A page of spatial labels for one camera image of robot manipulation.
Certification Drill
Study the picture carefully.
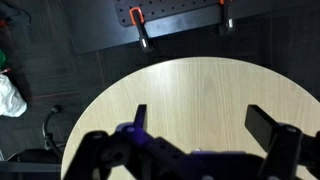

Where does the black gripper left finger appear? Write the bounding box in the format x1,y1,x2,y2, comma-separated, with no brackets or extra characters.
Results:
63,104,185,180

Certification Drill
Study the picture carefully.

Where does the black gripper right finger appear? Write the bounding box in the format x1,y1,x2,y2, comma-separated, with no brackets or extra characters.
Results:
245,104,320,180

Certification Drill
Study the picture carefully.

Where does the round wooden table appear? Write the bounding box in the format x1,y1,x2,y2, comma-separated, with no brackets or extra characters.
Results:
62,57,320,168

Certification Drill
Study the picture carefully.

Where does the black office chair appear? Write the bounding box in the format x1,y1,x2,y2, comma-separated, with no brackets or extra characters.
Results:
0,105,65,173

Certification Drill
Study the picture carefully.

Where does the white plastic bag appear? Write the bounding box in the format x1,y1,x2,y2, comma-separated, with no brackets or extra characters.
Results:
0,75,27,117

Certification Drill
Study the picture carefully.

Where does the orange black clamp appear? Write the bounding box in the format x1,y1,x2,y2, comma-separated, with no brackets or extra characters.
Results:
218,0,234,35
129,7,152,53

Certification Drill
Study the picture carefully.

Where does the black perforated mounting board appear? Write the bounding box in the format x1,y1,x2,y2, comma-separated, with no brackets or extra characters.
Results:
112,0,320,28

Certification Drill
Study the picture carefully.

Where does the green plastic bag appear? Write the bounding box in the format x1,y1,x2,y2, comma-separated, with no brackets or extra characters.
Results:
0,49,6,69

